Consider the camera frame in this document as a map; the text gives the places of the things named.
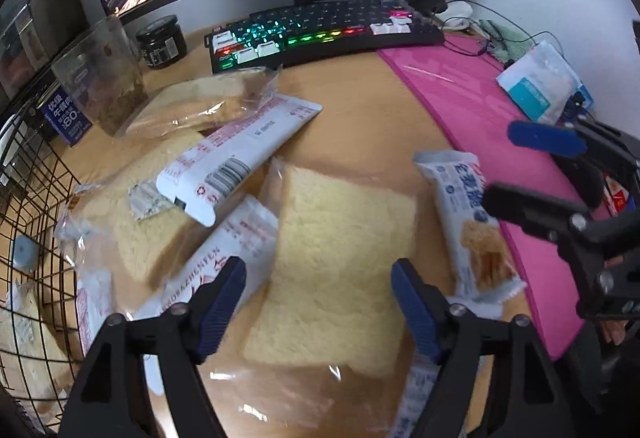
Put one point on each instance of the blue white cracker packet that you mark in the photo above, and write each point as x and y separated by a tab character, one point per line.
479	257

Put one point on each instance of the small black jar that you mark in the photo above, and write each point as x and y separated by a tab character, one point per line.
162	42

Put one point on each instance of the glass jar with tea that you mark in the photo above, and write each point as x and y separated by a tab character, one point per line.
101	74

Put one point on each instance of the bagged bread slices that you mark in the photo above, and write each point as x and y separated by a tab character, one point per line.
98	230

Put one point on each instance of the RGB mechanical keyboard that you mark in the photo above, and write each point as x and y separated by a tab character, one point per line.
294	35

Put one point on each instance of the large bagged bread slice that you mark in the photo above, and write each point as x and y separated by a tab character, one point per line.
319	345

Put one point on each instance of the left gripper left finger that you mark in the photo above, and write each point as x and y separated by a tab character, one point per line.
110	397

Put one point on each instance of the black wire basket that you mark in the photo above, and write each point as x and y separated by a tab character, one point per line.
40	349

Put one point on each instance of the dark acrylic cosmetics cabinet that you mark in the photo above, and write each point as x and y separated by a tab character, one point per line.
33	33

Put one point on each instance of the white snack packet red text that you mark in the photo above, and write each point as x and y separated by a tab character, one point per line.
249	232

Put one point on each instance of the pink desk mat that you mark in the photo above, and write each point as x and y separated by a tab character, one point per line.
464	99

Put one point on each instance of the blue tin can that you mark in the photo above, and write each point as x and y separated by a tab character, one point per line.
63	115

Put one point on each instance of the small white sachet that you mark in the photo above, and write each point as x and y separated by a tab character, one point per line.
420	381

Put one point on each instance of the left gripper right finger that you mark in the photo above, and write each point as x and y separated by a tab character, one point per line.
525	397

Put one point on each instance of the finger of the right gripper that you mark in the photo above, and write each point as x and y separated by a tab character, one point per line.
567	141
541	216

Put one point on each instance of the white blue tissue pack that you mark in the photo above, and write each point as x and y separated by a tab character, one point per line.
545	87

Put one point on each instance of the long white red snack packet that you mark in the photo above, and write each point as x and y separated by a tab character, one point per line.
203	178

